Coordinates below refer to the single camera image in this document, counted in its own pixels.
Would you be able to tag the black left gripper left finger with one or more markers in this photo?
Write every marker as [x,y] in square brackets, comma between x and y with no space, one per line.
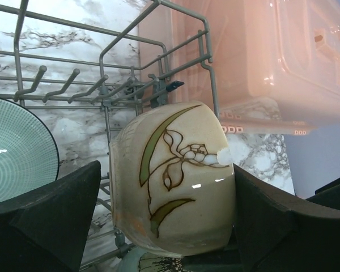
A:
[46,229]

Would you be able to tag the grey wire dish rack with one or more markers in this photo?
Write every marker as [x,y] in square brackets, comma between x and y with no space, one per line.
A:
[48,83]

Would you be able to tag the beige patterned bowl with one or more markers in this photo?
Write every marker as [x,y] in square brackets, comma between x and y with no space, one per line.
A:
[171,193]

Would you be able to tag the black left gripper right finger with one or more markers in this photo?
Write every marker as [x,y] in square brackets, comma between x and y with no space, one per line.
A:
[277,231]

